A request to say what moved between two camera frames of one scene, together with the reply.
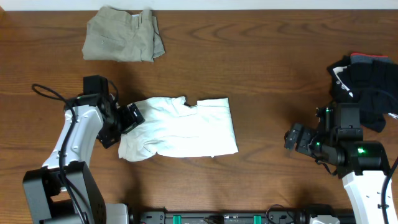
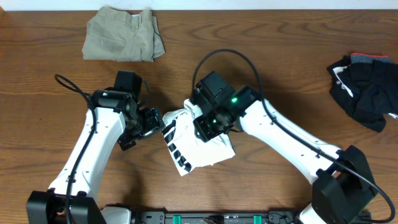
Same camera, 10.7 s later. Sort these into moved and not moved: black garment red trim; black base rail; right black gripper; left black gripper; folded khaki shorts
Moved: right black gripper; left black gripper
Not moved: black garment red trim; black base rail; folded khaki shorts
